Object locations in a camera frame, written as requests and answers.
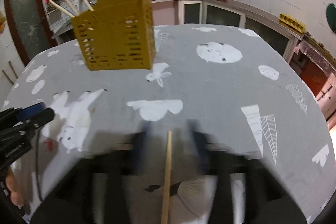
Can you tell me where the yellow perforated utensil holder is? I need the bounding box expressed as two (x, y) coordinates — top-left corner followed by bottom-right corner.
(71, 0), (156, 71)

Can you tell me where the grey polar bear tablecloth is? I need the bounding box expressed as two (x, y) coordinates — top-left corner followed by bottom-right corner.
(4, 24), (335, 223)

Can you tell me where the dark wooden glass door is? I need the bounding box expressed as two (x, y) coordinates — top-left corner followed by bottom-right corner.
(4, 0), (58, 65)

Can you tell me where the yellow egg tray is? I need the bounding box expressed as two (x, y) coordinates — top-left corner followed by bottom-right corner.
(278, 13), (306, 35)

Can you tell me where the plastic covered side table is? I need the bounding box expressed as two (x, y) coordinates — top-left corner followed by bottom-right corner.
(288, 32), (336, 122)

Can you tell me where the kitchen counter with cabinets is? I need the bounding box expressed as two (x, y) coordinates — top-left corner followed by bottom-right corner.
(52, 0), (302, 62)

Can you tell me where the green round wall board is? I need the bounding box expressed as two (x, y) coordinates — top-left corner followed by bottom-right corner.
(326, 3), (336, 34)

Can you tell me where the person's left hand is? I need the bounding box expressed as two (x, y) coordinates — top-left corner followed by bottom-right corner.
(5, 167), (23, 207)

